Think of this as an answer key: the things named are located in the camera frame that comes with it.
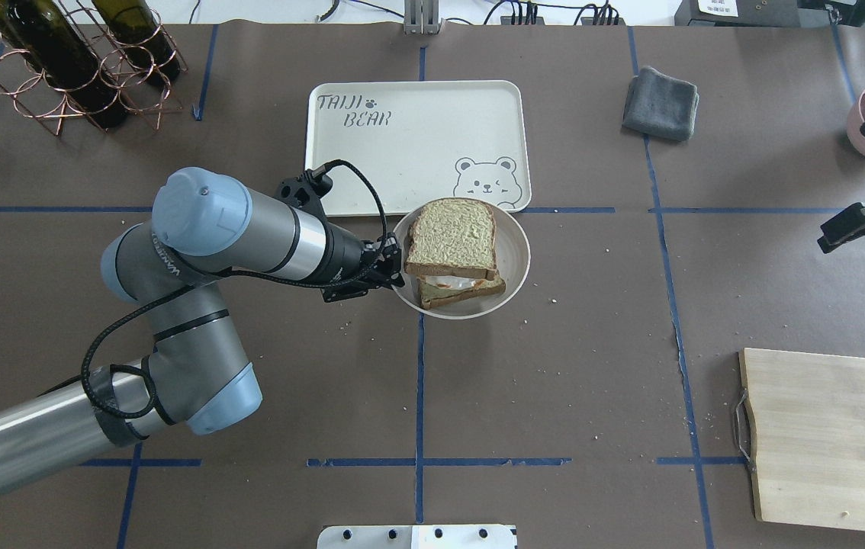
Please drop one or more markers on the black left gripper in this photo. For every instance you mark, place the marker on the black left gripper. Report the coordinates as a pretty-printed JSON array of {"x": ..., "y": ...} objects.
[{"x": 342, "y": 258}]

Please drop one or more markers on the bread slice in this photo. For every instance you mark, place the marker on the bread slice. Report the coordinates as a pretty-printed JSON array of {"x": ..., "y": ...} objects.
[
  {"x": 453, "y": 237},
  {"x": 433, "y": 297}
]

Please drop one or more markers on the fried egg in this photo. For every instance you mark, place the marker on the fried egg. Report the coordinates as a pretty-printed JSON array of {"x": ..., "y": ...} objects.
[{"x": 453, "y": 283}]

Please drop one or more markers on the white round plate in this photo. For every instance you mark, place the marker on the white round plate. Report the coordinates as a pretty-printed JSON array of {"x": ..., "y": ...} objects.
[{"x": 513, "y": 260}]

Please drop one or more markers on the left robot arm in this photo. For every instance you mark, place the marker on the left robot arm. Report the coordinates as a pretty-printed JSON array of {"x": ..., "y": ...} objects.
[{"x": 177, "y": 358}]

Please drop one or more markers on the white bear tray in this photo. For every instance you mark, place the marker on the white bear tray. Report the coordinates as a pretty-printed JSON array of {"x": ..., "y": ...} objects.
[{"x": 419, "y": 141}]

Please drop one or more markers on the wooden cutting board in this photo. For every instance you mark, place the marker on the wooden cutting board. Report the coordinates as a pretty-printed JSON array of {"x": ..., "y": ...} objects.
[{"x": 806, "y": 418}]

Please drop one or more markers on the grey folded cloth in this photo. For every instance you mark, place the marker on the grey folded cloth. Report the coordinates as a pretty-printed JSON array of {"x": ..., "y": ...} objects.
[{"x": 660, "y": 105}]

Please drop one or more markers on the dark wine bottle lower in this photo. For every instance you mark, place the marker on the dark wine bottle lower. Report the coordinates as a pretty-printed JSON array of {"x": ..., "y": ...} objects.
[{"x": 133, "y": 24}]

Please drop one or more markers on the dark wine bottle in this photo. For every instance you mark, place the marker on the dark wine bottle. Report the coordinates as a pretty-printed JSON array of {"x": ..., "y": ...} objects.
[
  {"x": 50, "y": 44},
  {"x": 133, "y": 24}
]

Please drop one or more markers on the dark wine bottle upper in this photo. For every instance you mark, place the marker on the dark wine bottle upper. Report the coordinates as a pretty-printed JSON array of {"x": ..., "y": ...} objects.
[{"x": 50, "y": 44}]

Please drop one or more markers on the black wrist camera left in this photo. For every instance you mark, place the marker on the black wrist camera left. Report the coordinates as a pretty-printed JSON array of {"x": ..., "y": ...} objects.
[{"x": 305, "y": 192}]

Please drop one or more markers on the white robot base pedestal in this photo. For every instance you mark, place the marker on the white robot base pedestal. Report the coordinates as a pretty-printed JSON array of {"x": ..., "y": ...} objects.
[{"x": 419, "y": 536}]

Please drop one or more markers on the copper wire bottle rack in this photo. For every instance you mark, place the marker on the copper wire bottle rack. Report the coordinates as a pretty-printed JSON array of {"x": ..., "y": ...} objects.
[{"x": 102, "y": 62}]

